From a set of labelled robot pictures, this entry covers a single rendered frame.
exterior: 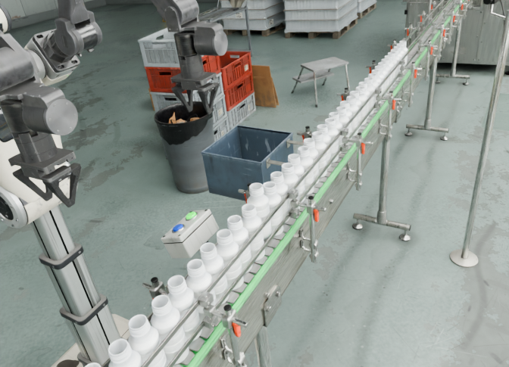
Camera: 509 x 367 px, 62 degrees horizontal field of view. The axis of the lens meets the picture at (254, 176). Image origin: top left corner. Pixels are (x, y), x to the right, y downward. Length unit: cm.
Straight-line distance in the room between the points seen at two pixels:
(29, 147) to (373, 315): 196
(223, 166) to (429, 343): 129
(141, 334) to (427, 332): 172
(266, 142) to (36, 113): 151
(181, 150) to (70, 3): 210
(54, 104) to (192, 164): 263
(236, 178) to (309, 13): 623
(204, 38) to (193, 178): 242
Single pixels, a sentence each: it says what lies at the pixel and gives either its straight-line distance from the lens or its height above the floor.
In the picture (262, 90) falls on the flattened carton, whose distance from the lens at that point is 488.
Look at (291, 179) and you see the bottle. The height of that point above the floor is 113.
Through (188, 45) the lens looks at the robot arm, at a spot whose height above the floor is 157.
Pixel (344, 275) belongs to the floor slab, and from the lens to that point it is 259.
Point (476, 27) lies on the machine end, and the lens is 578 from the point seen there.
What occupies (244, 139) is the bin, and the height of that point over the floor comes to 87.
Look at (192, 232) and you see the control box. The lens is 116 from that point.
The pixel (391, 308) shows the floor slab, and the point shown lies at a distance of 245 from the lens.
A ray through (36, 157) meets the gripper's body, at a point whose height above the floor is 150.
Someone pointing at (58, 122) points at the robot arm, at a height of 157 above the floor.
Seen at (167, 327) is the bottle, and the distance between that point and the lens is 93.
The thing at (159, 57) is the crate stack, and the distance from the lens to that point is 367.
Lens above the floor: 179
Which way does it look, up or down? 30 degrees down
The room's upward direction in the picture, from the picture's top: 7 degrees counter-clockwise
